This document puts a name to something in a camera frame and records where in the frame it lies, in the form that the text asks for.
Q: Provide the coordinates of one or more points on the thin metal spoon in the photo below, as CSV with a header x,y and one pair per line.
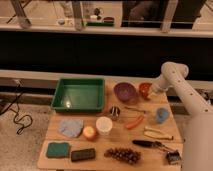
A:
x,y
135,109

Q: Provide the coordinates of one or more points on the black binder clip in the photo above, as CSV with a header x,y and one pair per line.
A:
x,y
173,158

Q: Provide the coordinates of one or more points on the orange carrot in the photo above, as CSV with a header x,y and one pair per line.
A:
x,y
134,123

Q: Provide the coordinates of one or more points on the green plastic tray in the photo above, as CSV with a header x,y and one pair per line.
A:
x,y
79,95

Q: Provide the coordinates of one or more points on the yellow banana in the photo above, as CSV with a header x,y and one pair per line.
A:
x,y
156,133

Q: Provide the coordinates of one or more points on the small metal cup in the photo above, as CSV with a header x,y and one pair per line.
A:
x,y
114,113

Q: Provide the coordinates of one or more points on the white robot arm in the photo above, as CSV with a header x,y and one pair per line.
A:
x,y
198,145

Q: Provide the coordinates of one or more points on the green sponge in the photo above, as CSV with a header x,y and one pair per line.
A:
x,y
58,150

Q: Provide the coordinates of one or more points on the blue small cup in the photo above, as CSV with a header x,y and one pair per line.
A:
x,y
162,115

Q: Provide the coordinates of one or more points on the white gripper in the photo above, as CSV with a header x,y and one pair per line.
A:
x,y
156,88

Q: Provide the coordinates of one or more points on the orange bowl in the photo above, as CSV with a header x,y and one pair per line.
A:
x,y
144,89

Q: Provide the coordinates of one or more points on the black handled knife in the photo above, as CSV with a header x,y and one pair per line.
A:
x,y
152,144

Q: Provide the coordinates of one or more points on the bunch of dark grapes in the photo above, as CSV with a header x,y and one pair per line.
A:
x,y
126,155

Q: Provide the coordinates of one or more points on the red yellow apple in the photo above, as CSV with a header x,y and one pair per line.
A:
x,y
90,133

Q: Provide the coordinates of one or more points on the black rectangular block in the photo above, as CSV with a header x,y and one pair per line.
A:
x,y
81,155

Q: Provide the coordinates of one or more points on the purple bowl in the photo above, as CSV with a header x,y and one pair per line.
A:
x,y
125,92

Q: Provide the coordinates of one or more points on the blue cloth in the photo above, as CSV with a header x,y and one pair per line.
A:
x,y
71,128

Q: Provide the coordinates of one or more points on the white round lid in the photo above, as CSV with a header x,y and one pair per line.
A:
x,y
104,125

